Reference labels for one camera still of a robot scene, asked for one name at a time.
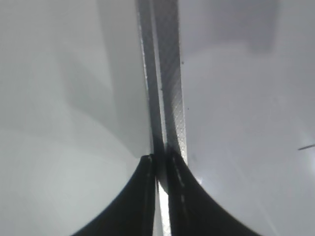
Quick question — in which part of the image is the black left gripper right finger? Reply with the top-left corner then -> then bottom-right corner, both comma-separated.
165,147 -> 258,236

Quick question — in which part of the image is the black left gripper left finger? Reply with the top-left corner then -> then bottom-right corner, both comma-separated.
74,154 -> 156,236

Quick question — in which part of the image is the white whiteboard with grey frame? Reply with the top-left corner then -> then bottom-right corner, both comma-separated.
137,0 -> 315,236

